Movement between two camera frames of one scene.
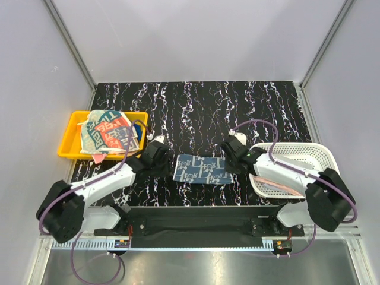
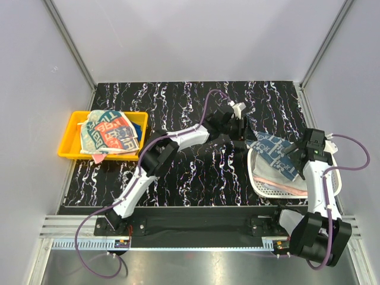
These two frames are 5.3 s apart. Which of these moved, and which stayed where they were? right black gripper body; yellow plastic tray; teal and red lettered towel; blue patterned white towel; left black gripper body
Moved: right black gripper body; blue patterned white towel; left black gripper body
Stayed: teal and red lettered towel; yellow plastic tray
